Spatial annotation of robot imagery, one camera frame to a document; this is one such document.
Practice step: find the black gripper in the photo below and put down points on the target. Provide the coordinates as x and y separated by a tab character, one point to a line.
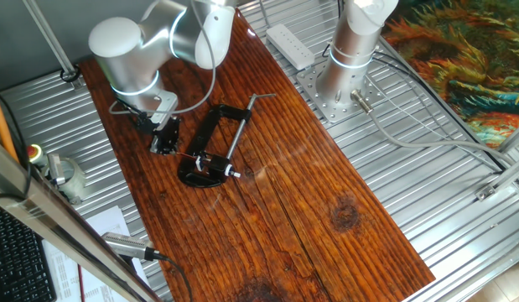
167	132

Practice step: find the red pencil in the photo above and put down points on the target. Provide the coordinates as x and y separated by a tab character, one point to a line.
185	155

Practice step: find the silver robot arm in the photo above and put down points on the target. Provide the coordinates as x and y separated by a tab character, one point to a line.
125	54

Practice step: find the black C-clamp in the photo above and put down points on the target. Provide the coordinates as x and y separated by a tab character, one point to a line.
200	138

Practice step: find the printed paper sheet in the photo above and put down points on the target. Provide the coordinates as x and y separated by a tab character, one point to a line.
108	222

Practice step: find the small silver metal block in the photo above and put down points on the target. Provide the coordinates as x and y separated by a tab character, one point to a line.
55	168

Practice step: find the brown wooden board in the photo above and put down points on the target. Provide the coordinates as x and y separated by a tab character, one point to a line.
263	209

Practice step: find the red emergency stop button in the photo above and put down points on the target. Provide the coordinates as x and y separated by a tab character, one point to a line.
33	152

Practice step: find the white power strip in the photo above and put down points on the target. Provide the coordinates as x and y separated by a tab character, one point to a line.
290	46

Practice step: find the red pen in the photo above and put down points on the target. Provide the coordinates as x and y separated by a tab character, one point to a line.
81	285

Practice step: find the orange tube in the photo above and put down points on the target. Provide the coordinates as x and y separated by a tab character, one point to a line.
1	126

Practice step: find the black keyboard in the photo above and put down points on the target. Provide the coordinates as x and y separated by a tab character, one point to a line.
16	260

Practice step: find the colourful painted cloth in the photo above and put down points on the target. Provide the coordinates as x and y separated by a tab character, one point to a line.
464	54

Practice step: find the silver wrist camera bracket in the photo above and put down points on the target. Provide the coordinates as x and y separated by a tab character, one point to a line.
167	105

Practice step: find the silver ridged camera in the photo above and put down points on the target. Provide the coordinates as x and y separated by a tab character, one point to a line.
125	245

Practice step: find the aluminium frame beam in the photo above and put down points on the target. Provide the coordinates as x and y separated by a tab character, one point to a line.
53	214

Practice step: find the aluminium frame post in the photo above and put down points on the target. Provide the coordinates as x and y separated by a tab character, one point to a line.
49	40

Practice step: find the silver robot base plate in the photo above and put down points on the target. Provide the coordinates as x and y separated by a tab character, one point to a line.
326	111

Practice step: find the aluminium frame bracket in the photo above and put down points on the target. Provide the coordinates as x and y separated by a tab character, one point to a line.
506	176

